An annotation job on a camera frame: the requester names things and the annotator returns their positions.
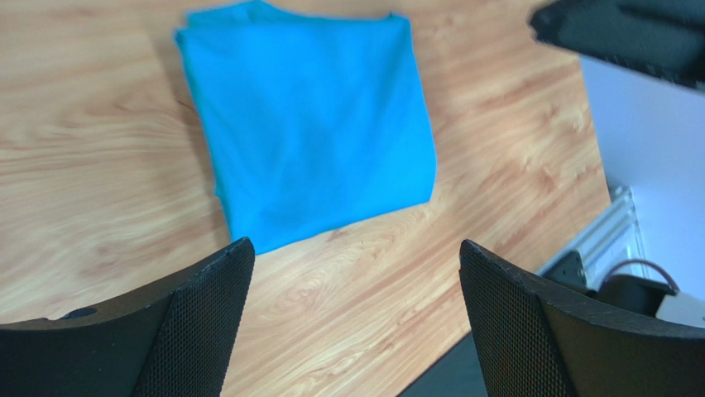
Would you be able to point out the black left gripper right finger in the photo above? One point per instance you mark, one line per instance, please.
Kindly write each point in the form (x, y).
(535, 337)

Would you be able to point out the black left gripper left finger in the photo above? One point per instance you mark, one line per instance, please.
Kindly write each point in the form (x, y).
(172, 337)

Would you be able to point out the teal t shirt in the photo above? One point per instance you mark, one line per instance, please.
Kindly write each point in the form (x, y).
(312, 123)

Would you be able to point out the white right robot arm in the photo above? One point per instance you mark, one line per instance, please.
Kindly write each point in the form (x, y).
(664, 39)

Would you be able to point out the aluminium frame rail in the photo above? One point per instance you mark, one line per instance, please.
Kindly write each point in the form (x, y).
(613, 237)

